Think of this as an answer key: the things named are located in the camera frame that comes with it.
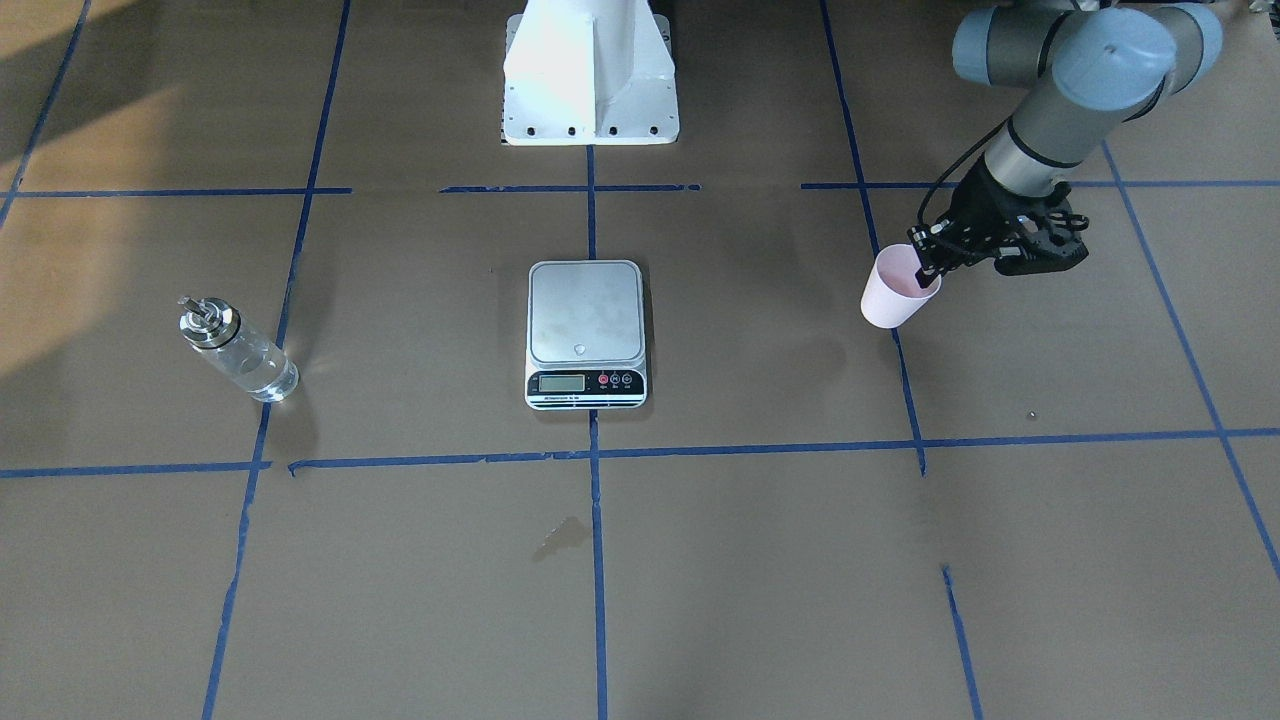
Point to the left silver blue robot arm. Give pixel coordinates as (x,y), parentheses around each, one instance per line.
(1085,71)

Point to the clear glass sauce bottle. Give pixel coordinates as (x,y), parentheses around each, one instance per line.
(218,332)

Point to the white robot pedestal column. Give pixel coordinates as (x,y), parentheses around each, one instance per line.
(580,73)

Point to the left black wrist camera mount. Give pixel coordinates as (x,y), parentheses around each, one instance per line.
(1039,234)

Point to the pink paper cup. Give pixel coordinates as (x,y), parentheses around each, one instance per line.
(893,292)

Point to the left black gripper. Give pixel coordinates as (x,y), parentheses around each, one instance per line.
(984,217)

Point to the silver digital kitchen scale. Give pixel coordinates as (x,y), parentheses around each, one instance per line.
(585,336)

